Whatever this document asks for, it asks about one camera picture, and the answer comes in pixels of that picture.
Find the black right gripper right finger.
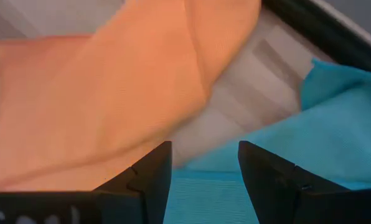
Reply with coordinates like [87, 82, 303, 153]
[238, 141, 371, 224]

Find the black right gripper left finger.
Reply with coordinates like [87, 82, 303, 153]
[0, 141, 173, 224]

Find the orange microfiber towel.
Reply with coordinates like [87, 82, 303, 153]
[0, 0, 263, 192]

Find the blue microfiber towel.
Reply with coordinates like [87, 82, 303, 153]
[163, 57, 371, 224]

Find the black aluminium table frame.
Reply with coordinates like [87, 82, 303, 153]
[261, 0, 371, 75]

